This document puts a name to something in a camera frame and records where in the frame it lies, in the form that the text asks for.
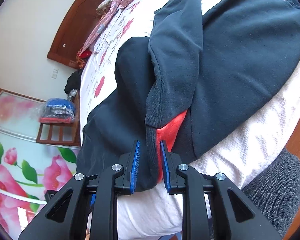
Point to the dark wooden headboard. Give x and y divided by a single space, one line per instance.
75 28

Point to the white wall socket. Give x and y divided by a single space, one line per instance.
54 73

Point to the grey herringbone trouser leg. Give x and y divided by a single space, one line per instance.
270 180

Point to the black clothes pile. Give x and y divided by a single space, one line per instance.
74 81

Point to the white floral bed sheet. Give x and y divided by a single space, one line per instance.
153 213

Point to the black pants red white patches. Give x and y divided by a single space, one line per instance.
191 83

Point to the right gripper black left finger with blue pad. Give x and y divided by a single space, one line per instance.
87 203

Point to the wooden chair beside bed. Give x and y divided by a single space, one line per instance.
61 134

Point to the plastic bag of clothes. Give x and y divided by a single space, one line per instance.
56 111

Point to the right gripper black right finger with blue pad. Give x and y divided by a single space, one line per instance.
213 206

